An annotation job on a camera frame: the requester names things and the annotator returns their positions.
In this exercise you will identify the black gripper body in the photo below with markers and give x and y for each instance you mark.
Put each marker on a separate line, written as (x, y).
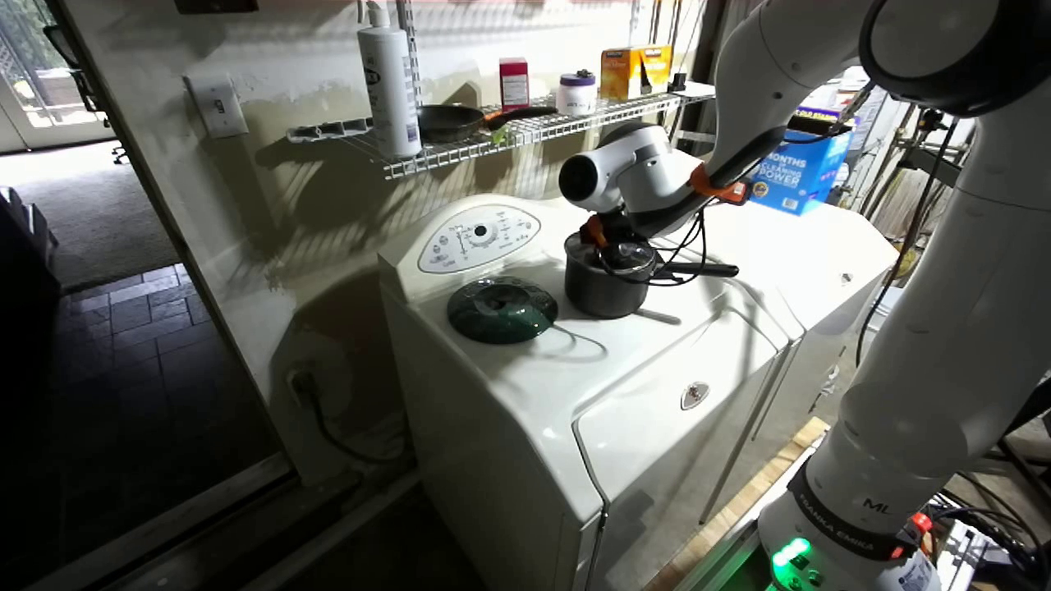
(621, 238)

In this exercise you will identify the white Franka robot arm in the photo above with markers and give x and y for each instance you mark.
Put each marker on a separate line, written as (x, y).
(964, 329)

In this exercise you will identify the dark green pot lid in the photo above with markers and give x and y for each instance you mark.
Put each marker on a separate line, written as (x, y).
(501, 309)

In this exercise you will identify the white tub purple lid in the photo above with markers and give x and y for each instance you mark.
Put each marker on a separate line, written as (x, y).
(575, 98)

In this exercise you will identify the green shelf item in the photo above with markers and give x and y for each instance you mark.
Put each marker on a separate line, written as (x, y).
(501, 138)

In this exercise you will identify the yellow box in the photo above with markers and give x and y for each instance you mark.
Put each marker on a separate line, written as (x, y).
(618, 74)
(660, 67)

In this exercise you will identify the pink box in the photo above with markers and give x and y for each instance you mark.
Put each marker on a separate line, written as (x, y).
(513, 86)

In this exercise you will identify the white dryer machine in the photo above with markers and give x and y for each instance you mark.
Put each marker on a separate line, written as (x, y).
(810, 275)

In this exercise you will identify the blue cleaning product box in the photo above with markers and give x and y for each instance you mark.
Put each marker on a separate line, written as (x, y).
(805, 182)

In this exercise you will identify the white washing machine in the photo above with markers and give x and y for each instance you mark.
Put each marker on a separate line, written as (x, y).
(527, 416)

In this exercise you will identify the black frying pan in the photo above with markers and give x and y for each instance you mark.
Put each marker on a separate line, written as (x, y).
(452, 124)

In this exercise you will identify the tall white bottle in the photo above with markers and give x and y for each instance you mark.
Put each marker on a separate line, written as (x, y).
(392, 86)

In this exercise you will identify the wooden floor board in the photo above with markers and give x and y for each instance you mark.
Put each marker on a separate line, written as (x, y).
(743, 494)

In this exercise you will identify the green glowing base light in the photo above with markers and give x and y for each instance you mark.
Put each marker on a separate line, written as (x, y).
(794, 562)

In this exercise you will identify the glass patio door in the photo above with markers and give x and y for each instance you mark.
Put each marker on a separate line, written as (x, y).
(44, 77)

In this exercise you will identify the white wall light switch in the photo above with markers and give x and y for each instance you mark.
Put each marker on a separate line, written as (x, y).
(217, 106)

